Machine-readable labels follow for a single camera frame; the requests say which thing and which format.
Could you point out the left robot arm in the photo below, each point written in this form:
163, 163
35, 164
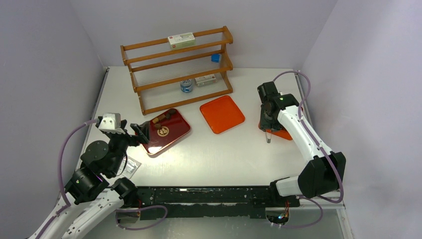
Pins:
96, 189

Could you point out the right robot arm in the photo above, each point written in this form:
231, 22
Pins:
324, 169

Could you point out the white green box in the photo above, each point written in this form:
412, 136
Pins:
180, 41

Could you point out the wooden three-tier shelf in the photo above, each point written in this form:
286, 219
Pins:
156, 71

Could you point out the white red small box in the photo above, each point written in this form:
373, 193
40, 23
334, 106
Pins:
205, 80

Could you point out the blue cube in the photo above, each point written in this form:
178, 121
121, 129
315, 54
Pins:
216, 58

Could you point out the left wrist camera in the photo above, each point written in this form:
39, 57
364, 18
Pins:
111, 123

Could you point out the orange box lid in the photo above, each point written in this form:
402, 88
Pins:
222, 114

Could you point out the dark red tray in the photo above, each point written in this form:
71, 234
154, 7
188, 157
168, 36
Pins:
165, 130

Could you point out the blue lidded jar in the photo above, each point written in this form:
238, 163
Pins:
186, 86

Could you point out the orange compartment box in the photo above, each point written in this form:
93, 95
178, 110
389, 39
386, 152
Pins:
282, 134

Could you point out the pink tongs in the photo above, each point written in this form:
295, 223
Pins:
268, 135

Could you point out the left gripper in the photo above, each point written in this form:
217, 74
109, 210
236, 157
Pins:
142, 130

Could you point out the black base frame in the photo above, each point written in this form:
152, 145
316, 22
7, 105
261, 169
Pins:
197, 202

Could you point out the clear plastic bag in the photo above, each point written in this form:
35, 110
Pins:
128, 168

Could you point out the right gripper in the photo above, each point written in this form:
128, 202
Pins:
265, 125

